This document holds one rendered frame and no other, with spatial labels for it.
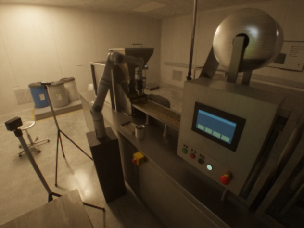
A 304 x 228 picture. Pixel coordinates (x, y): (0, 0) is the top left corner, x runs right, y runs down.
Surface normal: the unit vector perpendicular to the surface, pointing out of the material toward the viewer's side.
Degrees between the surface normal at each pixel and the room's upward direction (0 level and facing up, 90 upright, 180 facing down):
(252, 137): 90
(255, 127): 90
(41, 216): 0
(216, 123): 90
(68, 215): 0
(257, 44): 90
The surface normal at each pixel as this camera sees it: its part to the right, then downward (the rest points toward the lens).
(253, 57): -0.78, 0.27
